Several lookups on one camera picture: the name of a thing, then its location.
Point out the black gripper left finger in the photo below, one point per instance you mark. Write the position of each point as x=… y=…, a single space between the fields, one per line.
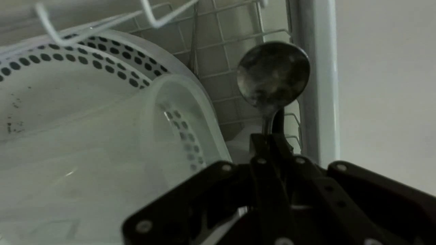
x=191 y=208

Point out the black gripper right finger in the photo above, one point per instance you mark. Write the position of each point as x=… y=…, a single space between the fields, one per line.
x=355 y=204

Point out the metal spoon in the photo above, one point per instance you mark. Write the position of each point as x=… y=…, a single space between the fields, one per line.
x=274 y=76

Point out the translucent plastic container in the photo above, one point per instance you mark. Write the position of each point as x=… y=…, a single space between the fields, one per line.
x=90 y=181

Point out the white perforated plastic colander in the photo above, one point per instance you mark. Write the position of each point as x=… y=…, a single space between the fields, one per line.
x=77 y=81

